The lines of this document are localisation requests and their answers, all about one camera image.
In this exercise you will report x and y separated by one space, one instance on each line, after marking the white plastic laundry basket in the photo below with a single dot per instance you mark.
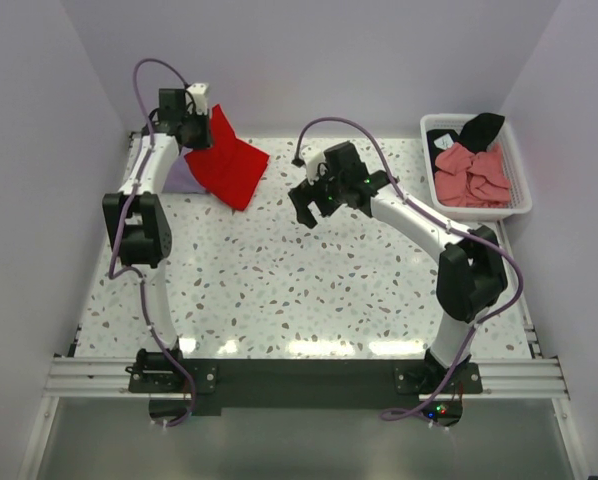
521 199

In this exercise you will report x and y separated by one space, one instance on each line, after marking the black t shirt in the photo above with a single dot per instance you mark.
474 132

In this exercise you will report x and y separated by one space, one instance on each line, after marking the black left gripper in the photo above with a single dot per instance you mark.
205 141

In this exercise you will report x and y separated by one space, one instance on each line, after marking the red t shirt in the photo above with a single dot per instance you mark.
232 168

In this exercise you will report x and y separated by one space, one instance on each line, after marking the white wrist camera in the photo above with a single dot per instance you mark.
198 94
315 164

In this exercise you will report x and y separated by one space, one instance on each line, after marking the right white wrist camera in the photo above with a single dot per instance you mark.
315 164

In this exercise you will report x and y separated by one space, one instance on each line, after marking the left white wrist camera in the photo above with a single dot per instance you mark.
198 94

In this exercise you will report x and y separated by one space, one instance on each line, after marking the folded lilac t shirt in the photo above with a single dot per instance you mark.
180 179

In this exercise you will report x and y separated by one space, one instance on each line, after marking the aluminium frame rail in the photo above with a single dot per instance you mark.
497 379

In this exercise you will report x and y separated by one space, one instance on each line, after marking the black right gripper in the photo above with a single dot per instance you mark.
306 194

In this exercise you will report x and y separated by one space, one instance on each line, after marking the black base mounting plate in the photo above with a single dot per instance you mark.
436 408

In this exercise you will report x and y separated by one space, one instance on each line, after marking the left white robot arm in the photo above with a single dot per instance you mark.
140 236

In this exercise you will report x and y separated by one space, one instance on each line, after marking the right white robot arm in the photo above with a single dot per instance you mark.
470 272

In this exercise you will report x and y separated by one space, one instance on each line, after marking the pink t shirt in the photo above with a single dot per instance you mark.
472 180

